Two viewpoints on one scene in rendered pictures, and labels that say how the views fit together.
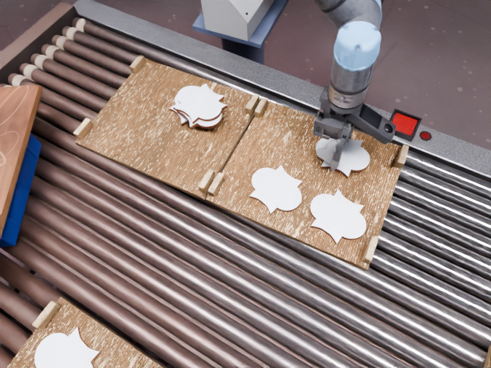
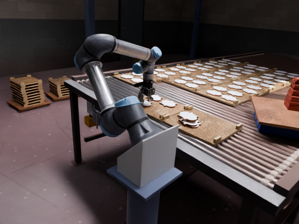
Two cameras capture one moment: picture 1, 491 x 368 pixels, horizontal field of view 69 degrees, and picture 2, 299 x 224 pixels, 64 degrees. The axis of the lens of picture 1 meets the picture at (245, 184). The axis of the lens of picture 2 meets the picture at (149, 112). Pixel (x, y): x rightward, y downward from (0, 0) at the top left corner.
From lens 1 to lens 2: 2.14 m
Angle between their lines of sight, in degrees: 94
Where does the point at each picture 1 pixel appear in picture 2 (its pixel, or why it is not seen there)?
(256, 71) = not seen: hidden behind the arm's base
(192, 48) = (186, 146)
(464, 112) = not seen: outside the picture
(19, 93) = (267, 121)
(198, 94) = (187, 117)
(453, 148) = not seen: hidden behind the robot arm
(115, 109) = (226, 130)
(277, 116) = (157, 115)
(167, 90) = (201, 130)
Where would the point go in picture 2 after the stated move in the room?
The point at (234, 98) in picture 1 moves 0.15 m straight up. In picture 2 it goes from (172, 122) to (174, 101)
